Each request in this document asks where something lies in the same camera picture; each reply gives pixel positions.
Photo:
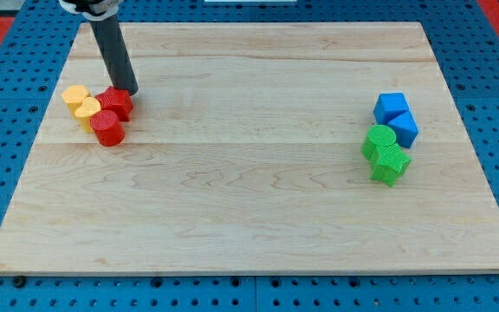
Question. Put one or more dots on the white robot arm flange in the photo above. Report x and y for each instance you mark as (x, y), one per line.
(92, 10)

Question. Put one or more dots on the blue triangle block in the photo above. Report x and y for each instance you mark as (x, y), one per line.
(406, 129)

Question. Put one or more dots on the yellow hexagon block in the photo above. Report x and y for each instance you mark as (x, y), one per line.
(73, 96)

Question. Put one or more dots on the light wooden board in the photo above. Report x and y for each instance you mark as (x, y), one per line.
(242, 157)

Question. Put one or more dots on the green cylinder block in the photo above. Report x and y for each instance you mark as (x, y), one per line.
(377, 135)

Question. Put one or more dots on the green star block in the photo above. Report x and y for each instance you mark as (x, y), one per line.
(388, 164)

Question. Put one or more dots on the red star block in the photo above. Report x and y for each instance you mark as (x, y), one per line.
(116, 100)

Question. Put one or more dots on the red cylinder block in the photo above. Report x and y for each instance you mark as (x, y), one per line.
(107, 128)

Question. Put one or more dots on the blue cube block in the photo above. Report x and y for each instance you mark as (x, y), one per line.
(389, 106)

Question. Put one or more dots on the yellow heart block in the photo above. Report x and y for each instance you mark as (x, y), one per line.
(83, 114)

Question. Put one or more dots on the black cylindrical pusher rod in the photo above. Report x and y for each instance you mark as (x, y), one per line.
(110, 41)

